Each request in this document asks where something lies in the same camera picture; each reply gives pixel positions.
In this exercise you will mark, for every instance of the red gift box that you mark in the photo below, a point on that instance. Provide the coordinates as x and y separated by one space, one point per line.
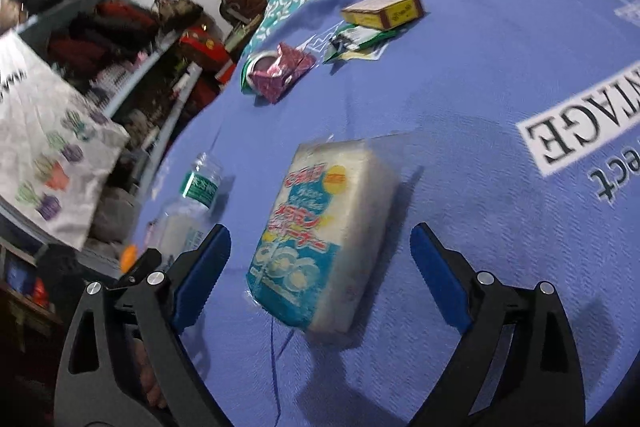
207 52

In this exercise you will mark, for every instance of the white floral plastic bag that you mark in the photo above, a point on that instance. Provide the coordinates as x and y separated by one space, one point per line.
57 148

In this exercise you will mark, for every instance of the yellow small cardboard box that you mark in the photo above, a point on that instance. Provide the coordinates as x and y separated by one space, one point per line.
383 14

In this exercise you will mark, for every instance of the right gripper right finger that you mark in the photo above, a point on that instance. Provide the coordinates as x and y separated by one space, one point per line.
516 363

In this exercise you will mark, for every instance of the blue white sponge pack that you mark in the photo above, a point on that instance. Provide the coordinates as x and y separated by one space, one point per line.
324 232

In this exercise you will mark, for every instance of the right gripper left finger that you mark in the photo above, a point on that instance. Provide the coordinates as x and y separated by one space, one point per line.
98 381

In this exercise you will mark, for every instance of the pink wrapper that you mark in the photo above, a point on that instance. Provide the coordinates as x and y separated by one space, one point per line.
292 63

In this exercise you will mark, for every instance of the green silver snack wrapper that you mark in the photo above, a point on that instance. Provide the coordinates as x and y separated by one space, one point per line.
351 41

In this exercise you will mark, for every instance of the grey wall shelves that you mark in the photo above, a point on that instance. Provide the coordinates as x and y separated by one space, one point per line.
148 99

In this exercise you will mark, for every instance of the brown handbag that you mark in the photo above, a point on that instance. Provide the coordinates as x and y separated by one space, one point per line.
176 14

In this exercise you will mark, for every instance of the crushed green soda can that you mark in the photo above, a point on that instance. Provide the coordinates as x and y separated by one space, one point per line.
255 62

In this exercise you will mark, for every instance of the person's right hand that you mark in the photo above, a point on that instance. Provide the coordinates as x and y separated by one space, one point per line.
148 380

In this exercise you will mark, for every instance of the clear plastic water bottle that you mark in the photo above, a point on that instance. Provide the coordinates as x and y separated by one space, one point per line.
182 223

